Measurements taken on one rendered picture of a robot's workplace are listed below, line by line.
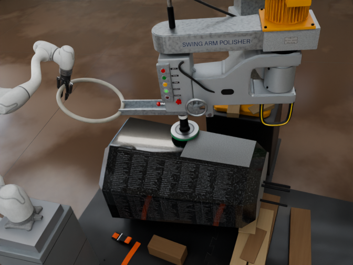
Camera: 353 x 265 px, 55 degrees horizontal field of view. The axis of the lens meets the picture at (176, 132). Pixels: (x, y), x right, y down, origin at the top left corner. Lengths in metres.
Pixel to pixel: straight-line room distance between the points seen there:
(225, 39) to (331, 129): 2.34
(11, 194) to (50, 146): 2.15
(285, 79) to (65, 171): 2.57
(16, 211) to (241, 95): 1.56
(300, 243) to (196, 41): 1.80
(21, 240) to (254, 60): 1.77
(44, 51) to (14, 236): 1.20
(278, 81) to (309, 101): 2.24
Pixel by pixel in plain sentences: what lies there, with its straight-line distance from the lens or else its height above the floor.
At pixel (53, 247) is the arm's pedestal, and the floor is 0.73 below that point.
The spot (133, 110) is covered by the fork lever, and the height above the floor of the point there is 1.16.
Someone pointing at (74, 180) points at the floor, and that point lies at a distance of 3.79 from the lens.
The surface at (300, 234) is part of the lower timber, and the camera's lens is 3.05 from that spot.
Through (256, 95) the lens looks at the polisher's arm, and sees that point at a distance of 2.31.
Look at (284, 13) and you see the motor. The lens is 2.05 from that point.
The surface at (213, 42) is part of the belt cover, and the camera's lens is 2.07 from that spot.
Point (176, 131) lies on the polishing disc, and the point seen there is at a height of 0.93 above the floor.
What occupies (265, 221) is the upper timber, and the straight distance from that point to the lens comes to 2.94.
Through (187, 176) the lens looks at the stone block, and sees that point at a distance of 2.46.
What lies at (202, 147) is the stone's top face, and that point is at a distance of 2.52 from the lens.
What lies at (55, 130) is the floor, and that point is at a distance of 4.53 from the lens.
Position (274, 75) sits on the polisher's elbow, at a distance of 2.24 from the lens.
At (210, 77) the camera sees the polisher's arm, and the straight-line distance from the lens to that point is 2.21.
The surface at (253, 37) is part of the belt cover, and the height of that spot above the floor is 1.70.
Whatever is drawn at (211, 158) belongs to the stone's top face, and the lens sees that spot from 2.44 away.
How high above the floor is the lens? 2.62
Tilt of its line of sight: 41 degrees down
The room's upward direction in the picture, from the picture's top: 8 degrees counter-clockwise
